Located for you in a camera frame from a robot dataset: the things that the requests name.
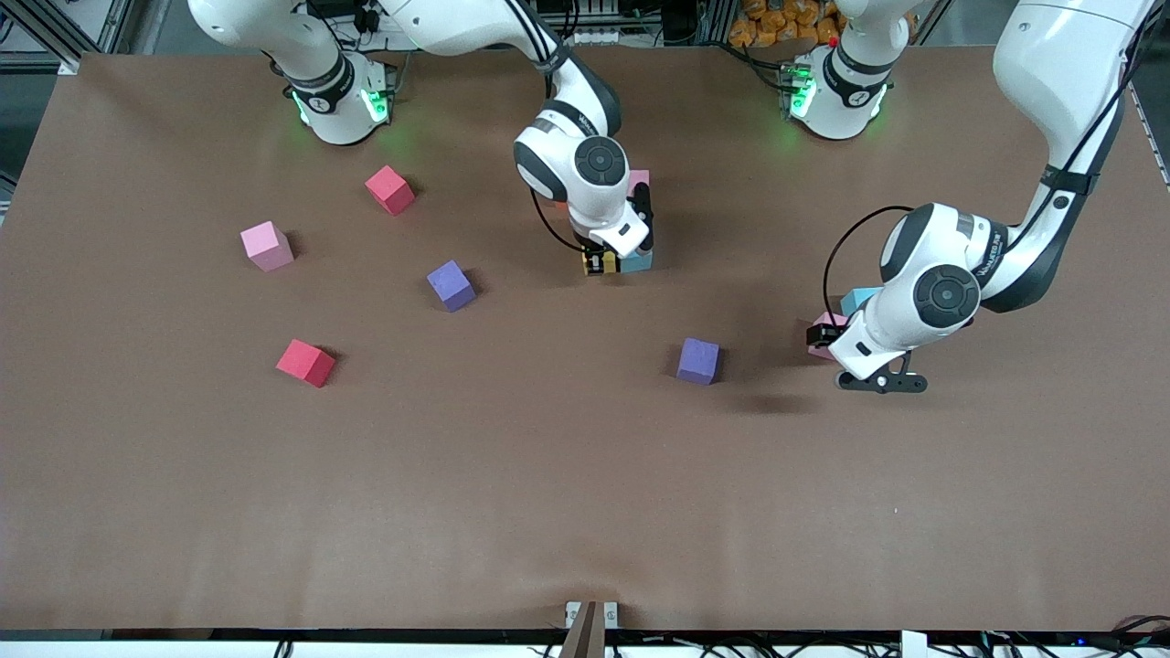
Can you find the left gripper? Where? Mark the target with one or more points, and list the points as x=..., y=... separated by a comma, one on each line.
x=820, y=335

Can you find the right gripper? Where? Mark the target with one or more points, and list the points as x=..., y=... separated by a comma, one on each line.
x=599, y=262

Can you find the yellow foam cube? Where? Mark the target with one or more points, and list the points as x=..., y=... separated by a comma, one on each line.
x=600, y=268

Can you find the pink foam cube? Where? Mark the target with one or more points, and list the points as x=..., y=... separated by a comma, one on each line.
x=830, y=319
x=637, y=178
x=267, y=247

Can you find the blue foam cube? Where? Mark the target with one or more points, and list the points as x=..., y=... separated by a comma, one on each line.
x=859, y=299
x=638, y=263

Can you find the purple foam cube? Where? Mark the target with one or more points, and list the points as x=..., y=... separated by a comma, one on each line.
x=698, y=361
x=451, y=285

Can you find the red foam cube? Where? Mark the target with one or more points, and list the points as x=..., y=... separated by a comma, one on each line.
x=389, y=190
x=306, y=363

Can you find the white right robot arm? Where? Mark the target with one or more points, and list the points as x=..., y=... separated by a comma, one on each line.
x=585, y=174

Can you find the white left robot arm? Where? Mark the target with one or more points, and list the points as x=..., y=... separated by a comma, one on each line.
x=1060, y=73

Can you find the white power strip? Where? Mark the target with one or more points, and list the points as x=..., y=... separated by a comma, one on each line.
x=599, y=35
x=430, y=38

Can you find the brown paper table cover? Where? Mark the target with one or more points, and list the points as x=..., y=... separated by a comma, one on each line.
x=585, y=512

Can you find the bag of orange items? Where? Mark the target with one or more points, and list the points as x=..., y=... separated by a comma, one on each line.
x=777, y=23

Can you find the black right camera mount bracket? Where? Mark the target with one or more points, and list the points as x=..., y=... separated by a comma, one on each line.
x=644, y=215

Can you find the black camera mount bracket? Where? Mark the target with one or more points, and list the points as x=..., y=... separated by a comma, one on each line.
x=882, y=383
x=644, y=215

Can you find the black left camera mount bracket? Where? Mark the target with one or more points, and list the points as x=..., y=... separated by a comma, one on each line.
x=882, y=383

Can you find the metal table clamp bracket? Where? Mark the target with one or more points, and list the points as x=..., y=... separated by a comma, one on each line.
x=592, y=626

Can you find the aluminium frame profile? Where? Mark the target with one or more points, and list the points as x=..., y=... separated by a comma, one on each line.
x=1143, y=55
x=67, y=65

